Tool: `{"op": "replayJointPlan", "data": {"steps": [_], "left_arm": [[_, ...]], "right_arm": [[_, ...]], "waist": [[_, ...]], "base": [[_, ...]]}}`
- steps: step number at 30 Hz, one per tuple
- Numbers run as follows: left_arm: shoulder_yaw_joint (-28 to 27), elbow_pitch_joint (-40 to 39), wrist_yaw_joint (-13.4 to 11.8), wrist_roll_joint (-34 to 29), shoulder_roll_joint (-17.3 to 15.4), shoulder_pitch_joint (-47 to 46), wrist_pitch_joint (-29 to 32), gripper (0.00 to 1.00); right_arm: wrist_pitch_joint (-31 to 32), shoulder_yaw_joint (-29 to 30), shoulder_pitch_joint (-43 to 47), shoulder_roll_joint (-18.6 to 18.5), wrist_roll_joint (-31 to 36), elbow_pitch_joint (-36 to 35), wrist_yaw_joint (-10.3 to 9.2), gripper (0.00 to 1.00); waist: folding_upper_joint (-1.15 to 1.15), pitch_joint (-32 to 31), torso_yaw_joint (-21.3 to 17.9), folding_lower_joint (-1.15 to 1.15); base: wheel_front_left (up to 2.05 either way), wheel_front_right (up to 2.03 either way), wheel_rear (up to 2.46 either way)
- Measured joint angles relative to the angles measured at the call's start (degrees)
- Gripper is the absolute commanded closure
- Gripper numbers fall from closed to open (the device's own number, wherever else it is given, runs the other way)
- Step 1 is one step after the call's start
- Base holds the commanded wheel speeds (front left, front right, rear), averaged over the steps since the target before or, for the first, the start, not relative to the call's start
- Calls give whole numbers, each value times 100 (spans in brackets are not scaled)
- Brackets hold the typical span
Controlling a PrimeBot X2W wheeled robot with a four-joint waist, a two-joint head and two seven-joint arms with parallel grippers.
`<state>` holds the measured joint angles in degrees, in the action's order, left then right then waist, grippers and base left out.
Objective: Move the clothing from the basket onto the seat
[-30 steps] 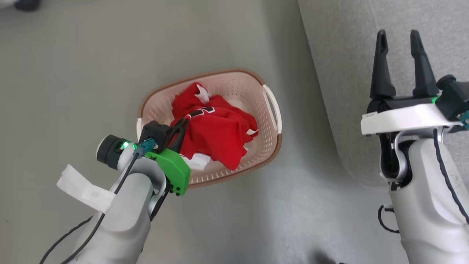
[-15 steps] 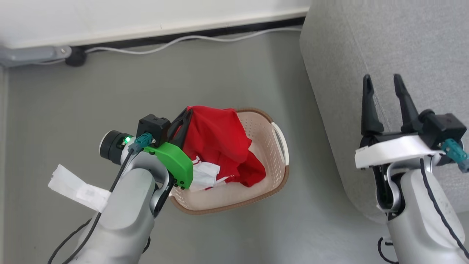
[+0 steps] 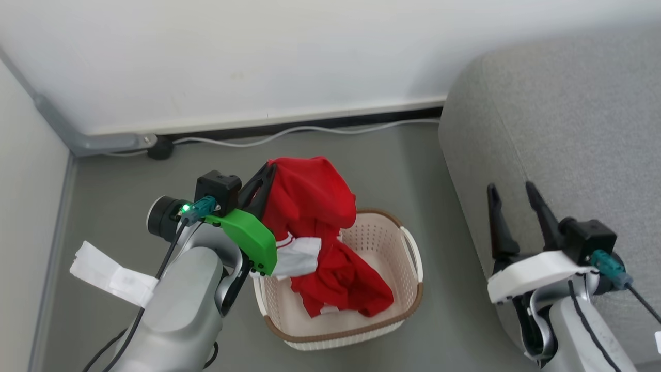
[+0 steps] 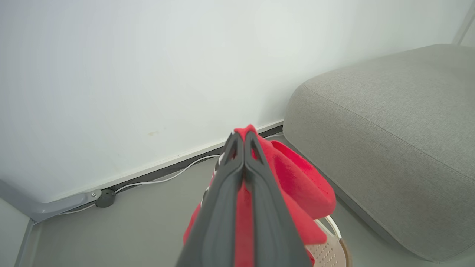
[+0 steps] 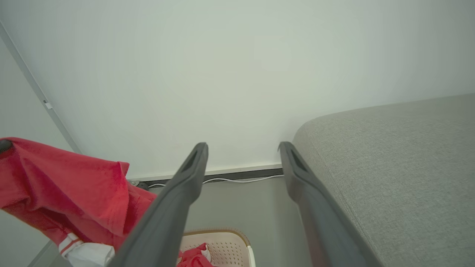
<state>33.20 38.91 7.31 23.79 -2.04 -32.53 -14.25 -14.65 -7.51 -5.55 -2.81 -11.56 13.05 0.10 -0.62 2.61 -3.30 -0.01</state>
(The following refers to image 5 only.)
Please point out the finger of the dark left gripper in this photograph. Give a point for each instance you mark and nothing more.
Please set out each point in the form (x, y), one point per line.
(4, 145)

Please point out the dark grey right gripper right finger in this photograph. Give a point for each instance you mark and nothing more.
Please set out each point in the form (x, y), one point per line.
(323, 226)

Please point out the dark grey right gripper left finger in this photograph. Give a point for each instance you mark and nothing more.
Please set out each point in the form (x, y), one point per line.
(163, 226)

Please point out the red and white garment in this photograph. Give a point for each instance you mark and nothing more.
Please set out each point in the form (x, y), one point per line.
(63, 185)

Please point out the cream perforated laundry basket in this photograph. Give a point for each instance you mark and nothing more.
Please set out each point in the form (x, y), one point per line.
(230, 249)

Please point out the small grey floor fitting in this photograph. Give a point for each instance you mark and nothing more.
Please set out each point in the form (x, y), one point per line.
(136, 183)

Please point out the grey wall corner profile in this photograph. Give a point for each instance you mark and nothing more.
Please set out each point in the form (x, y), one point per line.
(33, 83)

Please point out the dark wall baseboard strip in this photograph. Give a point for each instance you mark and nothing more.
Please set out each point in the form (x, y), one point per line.
(237, 174)

